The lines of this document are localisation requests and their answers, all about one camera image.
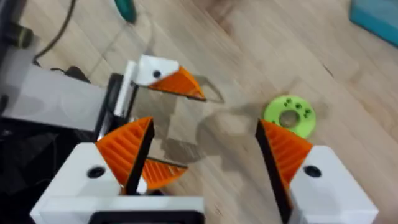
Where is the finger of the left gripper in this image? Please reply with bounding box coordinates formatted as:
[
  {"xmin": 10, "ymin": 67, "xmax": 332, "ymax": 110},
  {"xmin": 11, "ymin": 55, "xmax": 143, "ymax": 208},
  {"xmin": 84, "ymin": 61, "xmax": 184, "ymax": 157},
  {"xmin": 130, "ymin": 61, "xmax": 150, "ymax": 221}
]
[
  {"xmin": 133, "ymin": 54, "xmax": 207, "ymax": 102},
  {"xmin": 134, "ymin": 157, "xmax": 189, "ymax": 195}
]

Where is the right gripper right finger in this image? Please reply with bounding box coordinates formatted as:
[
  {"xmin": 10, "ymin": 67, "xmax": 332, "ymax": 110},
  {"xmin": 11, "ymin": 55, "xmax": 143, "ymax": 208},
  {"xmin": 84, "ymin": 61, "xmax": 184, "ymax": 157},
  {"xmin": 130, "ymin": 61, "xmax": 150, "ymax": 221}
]
[{"xmin": 254, "ymin": 119, "xmax": 381, "ymax": 224}]

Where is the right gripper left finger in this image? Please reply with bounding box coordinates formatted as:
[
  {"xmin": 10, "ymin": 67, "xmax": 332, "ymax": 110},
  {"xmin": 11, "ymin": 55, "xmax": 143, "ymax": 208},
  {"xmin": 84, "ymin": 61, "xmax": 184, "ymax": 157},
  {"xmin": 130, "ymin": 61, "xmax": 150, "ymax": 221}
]
[{"xmin": 40, "ymin": 116, "xmax": 155, "ymax": 198}]

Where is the dark green pen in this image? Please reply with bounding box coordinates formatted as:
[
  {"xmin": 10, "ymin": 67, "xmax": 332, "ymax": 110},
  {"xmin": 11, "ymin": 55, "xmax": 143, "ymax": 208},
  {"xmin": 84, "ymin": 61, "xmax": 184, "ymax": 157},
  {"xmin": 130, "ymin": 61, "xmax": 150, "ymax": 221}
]
[{"xmin": 113, "ymin": 0, "xmax": 138, "ymax": 24}]

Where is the green disc with holes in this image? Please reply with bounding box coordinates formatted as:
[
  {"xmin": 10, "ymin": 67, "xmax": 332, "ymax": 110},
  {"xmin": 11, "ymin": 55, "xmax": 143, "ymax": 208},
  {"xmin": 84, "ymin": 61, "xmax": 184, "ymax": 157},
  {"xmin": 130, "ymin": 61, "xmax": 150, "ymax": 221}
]
[{"xmin": 262, "ymin": 95, "xmax": 317, "ymax": 139}]

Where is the teal box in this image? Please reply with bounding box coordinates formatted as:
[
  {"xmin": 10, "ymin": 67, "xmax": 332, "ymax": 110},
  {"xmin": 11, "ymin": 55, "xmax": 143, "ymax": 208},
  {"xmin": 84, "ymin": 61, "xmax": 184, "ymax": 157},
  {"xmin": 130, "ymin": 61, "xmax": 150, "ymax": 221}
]
[{"xmin": 349, "ymin": 0, "xmax": 398, "ymax": 48}]

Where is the thin dark cable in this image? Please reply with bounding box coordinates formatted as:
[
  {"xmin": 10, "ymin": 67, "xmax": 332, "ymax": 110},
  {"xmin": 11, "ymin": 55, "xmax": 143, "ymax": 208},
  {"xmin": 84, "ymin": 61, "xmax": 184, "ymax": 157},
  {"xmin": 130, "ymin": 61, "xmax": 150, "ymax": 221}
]
[{"xmin": 32, "ymin": 0, "xmax": 93, "ymax": 85}]

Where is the black knob with yellow ring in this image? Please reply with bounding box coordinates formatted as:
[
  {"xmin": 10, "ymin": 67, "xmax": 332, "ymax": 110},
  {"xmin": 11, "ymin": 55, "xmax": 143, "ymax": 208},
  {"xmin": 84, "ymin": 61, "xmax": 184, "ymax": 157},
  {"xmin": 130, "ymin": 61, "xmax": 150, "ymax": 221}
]
[{"xmin": 6, "ymin": 23, "xmax": 34, "ymax": 48}]

